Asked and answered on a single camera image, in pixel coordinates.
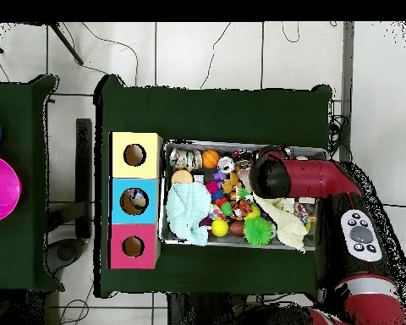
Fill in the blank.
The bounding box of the pink plastic bowl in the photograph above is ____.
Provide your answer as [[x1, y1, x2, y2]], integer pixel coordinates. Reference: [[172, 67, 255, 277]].
[[0, 154, 23, 223]]

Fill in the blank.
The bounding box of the crushed clear bottle blue label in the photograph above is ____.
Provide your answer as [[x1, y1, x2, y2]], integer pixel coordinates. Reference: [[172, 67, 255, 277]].
[[126, 188, 148, 207]]

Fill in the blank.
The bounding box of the green spiky rubber ball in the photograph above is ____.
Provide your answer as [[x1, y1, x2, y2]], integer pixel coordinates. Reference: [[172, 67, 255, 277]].
[[242, 216, 274, 247]]

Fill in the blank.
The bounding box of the black floor stand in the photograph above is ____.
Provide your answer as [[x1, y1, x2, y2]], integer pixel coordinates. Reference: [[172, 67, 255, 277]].
[[47, 118, 93, 275]]

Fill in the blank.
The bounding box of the shallow wire mesh bin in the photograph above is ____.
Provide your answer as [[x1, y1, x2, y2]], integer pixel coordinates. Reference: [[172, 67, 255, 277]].
[[158, 139, 327, 252]]

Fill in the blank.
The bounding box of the wooden box with three holes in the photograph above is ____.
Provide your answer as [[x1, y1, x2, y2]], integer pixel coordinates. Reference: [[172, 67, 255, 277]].
[[107, 131, 163, 270]]

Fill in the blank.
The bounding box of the cream knitted cloth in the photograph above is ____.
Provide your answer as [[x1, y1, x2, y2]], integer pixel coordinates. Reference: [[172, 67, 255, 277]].
[[253, 195, 309, 253]]

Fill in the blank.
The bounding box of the small tiger plush toy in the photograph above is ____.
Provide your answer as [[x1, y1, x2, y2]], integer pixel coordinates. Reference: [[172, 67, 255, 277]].
[[232, 199, 255, 218]]

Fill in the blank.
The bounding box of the black tripod leg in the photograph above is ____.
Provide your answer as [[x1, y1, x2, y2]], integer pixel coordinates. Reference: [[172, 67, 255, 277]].
[[48, 22, 85, 66]]

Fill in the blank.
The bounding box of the dark green table cloth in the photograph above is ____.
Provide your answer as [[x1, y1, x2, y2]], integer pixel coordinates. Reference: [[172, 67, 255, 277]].
[[0, 74, 65, 293], [93, 74, 333, 299]]

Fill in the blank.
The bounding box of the small orange basketball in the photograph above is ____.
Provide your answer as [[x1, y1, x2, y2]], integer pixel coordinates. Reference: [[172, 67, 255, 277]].
[[201, 149, 221, 169]]

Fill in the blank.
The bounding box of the mint green knitted cloth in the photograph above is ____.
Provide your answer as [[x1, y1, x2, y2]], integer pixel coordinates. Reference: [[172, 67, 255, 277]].
[[165, 181, 212, 247]]

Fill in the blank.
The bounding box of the round orange sponge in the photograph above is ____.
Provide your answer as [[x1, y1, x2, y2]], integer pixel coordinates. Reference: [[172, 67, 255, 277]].
[[171, 168, 195, 185]]

